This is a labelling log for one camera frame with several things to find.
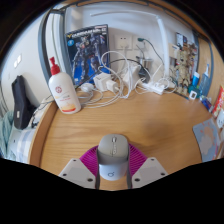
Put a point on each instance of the red yellow-lidded chip can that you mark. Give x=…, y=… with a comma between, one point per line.
x=220, y=100

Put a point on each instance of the white power adapter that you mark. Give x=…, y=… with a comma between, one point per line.
x=130, y=76

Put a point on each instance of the white mug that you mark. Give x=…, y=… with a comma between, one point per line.
x=220, y=121

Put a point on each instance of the white red-pump lotion bottle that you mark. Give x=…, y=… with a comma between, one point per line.
x=65, y=93

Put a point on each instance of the small round white charger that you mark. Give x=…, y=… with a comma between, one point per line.
x=87, y=87

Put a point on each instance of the small white clock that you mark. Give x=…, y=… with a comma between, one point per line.
x=192, y=94

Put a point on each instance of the tan wooden figurine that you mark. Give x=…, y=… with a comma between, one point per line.
x=183, y=71

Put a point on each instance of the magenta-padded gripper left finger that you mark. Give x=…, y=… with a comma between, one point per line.
x=76, y=170

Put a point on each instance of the grey and white computer mouse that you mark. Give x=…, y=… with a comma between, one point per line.
x=112, y=156

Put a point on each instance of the blue snack packet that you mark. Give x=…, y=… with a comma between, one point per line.
x=206, y=103

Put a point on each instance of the white blue-capped bottle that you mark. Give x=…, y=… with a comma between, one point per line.
x=194, y=81

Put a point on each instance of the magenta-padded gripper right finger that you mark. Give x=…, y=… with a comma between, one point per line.
x=150, y=170

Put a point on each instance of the small white charger block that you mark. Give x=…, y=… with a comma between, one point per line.
x=112, y=86

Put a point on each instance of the white wall socket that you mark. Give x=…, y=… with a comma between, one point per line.
x=123, y=42

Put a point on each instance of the plaid bedding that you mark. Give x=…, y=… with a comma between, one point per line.
x=15, y=143

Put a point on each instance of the colourful printed box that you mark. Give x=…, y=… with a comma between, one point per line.
x=186, y=41

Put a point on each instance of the grey-blue printed mouse pad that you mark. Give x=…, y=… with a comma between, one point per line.
x=206, y=138

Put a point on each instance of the large white charger block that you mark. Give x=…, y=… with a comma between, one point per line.
x=101, y=81

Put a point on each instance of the white power strip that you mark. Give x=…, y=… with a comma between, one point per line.
x=154, y=88

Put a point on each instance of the black bag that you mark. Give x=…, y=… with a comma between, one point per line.
x=21, y=103

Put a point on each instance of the robot model kit box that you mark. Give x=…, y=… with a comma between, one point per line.
x=86, y=50

